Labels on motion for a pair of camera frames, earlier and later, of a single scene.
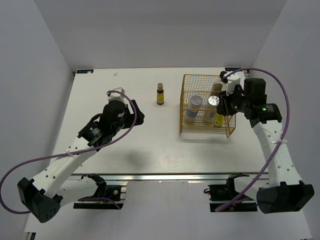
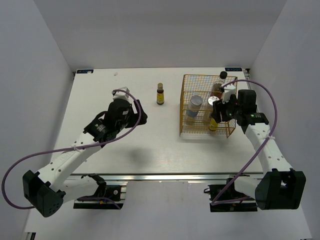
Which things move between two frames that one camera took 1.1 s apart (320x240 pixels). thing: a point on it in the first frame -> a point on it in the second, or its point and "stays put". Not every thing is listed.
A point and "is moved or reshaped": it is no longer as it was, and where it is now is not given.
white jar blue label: x=194 y=105 stays put
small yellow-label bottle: x=219 y=120 is moved or reshaped
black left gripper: x=131 y=118 stays put
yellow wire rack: x=199 y=98 stays put
